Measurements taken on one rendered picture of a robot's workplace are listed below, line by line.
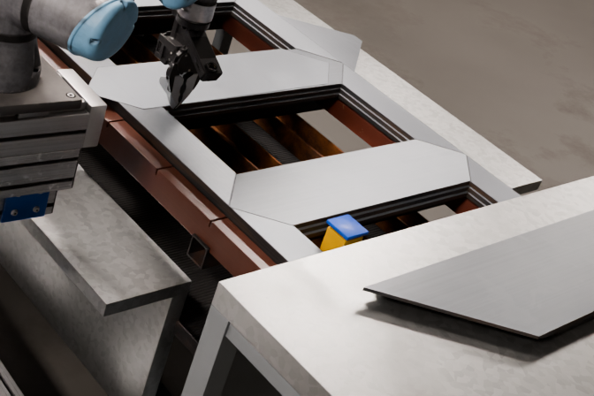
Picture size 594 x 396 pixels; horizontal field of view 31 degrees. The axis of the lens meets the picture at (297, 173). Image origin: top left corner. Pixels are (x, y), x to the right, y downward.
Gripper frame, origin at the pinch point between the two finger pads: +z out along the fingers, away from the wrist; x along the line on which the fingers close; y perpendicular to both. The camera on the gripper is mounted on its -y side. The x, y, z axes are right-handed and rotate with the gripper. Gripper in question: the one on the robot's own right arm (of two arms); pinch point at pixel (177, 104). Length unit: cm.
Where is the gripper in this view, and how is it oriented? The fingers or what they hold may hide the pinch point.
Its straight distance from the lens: 234.9
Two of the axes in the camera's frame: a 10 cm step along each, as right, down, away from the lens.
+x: -7.2, 1.5, -6.8
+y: -6.3, -5.4, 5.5
